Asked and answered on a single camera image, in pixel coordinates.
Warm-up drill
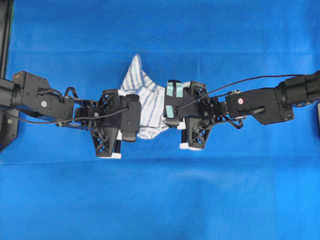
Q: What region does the dark right edge mount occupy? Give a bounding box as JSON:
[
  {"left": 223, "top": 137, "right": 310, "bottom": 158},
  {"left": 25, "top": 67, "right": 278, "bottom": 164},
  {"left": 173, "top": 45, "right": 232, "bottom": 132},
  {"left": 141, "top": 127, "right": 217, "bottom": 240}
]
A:
[{"left": 316, "top": 102, "right": 320, "bottom": 138}]

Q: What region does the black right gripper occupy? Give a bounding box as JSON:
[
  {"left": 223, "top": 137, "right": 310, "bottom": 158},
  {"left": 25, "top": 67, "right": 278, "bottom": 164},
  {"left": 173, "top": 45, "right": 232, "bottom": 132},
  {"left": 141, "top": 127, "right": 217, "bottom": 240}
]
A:
[{"left": 176, "top": 81, "right": 227, "bottom": 151}]

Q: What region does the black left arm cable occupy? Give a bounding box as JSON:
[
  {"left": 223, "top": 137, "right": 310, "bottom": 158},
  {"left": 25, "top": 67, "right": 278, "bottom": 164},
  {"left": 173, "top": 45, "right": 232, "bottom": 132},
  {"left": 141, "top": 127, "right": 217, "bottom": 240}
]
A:
[{"left": 0, "top": 104, "right": 133, "bottom": 126}]

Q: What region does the black right wrist camera taped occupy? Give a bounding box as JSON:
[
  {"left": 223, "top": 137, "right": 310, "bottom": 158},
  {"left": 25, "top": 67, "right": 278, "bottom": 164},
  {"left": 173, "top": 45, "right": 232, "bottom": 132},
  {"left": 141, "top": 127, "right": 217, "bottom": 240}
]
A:
[{"left": 163, "top": 80, "right": 193, "bottom": 128}]

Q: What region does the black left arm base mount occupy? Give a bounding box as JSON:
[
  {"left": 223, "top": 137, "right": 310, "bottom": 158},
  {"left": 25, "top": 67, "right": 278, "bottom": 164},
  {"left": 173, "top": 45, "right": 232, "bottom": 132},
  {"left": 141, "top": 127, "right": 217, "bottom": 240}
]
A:
[{"left": 0, "top": 112, "right": 19, "bottom": 152}]

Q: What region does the black frame post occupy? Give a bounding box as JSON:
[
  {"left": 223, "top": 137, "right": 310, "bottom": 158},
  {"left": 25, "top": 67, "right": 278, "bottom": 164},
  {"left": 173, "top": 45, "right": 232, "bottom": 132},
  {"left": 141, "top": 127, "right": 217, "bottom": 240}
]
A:
[{"left": 0, "top": 0, "right": 14, "bottom": 78}]

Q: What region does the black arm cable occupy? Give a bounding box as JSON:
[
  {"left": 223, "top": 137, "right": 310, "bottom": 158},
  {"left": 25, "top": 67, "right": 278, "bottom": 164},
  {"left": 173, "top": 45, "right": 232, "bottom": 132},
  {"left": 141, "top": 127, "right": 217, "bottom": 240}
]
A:
[
  {"left": 0, "top": 104, "right": 133, "bottom": 126},
  {"left": 174, "top": 73, "right": 316, "bottom": 111}
]

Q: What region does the white blue striped towel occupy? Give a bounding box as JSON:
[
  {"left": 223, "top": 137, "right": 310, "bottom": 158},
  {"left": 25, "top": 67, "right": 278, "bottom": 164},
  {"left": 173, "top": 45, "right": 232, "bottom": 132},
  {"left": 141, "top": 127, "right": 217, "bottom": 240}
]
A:
[{"left": 120, "top": 54, "right": 174, "bottom": 140}]

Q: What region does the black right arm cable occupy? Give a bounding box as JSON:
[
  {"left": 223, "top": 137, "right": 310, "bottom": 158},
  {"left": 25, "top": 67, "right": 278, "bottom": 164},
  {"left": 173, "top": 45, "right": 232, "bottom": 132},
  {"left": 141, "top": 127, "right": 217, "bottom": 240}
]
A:
[{"left": 174, "top": 73, "right": 316, "bottom": 111}]

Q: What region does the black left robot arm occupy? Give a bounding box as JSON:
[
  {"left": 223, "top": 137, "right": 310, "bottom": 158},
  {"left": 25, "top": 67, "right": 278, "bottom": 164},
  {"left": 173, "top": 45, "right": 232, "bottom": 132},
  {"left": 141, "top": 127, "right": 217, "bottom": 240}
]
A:
[{"left": 0, "top": 71, "right": 127, "bottom": 159}]

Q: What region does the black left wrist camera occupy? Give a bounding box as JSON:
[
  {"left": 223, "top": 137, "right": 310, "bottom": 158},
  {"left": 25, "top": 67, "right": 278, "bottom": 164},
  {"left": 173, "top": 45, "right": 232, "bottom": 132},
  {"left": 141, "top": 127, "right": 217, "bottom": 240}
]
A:
[{"left": 104, "top": 94, "right": 142, "bottom": 142}]

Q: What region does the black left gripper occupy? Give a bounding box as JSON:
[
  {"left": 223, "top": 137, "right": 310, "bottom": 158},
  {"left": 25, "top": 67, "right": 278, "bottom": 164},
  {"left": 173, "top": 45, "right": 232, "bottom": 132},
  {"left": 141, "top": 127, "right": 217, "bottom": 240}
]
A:
[{"left": 73, "top": 89, "right": 123, "bottom": 159}]

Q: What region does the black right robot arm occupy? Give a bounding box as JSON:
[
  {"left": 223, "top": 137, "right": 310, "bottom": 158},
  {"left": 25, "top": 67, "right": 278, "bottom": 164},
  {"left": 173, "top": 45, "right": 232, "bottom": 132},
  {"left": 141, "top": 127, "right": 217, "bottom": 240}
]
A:
[{"left": 163, "top": 71, "right": 320, "bottom": 150}]

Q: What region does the blue table cloth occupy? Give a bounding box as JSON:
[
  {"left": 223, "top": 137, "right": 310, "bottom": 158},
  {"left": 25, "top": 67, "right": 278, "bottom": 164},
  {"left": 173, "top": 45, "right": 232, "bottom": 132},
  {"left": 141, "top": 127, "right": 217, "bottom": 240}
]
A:
[{"left": 0, "top": 0, "right": 320, "bottom": 240}]

